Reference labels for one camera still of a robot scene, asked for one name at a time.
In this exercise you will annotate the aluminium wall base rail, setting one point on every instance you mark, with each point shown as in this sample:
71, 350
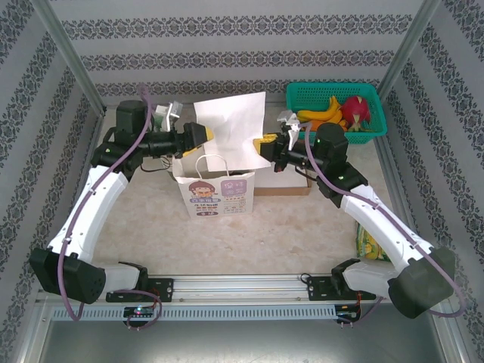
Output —
274, 104

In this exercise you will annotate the left controller board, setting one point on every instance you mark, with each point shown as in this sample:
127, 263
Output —
145, 312

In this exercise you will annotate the aluminium mounting rail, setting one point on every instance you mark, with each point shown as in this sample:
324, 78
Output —
242, 287

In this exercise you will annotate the pink dragon fruit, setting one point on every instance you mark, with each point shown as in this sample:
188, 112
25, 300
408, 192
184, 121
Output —
353, 109

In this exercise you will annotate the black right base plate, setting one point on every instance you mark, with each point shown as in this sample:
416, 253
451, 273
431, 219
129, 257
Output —
317, 289

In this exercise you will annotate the aluminium frame post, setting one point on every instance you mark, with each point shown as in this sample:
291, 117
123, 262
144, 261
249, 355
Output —
70, 53
408, 45

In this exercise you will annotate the brown cardboard tray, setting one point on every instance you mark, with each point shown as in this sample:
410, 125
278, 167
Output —
309, 183

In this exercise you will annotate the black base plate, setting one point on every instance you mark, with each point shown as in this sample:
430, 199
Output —
317, 289
162, 289

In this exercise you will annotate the yellow green candy bag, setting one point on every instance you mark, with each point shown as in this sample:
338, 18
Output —
368, 246

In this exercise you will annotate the controller board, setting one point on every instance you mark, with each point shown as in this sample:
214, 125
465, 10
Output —
145, 312
348, 313

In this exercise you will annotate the white printed paper bag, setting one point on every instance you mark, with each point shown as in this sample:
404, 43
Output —
200, 204

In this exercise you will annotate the yellow banana bunch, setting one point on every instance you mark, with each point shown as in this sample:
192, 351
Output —
325, 113

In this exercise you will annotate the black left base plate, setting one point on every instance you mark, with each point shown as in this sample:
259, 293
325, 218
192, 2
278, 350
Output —
162, 289

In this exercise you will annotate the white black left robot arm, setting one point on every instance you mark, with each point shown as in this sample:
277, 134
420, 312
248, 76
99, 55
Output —
87, 211

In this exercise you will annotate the teal plastic basket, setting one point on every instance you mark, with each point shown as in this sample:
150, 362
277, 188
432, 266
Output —
317, 94

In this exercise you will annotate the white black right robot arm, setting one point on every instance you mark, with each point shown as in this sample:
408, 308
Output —
378, 223

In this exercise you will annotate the right controller board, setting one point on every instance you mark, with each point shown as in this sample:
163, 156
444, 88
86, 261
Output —
348, 313

